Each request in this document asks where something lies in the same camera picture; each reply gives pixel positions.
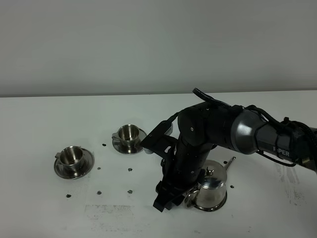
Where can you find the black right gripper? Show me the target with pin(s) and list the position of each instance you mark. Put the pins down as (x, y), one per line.
(180, 173)

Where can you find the stainless steel teapot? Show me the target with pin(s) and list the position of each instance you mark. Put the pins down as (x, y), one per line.
(210, 193)

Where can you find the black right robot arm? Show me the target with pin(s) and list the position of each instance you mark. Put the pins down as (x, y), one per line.
(246, 130)

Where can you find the steel saucer far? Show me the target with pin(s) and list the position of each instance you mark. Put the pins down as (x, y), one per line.
(118, 146)

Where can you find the steel teacup far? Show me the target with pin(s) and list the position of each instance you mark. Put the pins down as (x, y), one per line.
(127, 135)

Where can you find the steel teacup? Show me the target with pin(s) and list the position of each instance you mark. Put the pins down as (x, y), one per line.
(127, 135)
(71, 158)

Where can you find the steel saucer near left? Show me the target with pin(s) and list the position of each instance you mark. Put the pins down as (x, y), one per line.
(88, 165)

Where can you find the steel teacup near left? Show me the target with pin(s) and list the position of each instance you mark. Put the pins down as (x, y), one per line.
(71, 158)

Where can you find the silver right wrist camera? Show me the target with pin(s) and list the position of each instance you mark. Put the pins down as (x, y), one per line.
(159, 140)

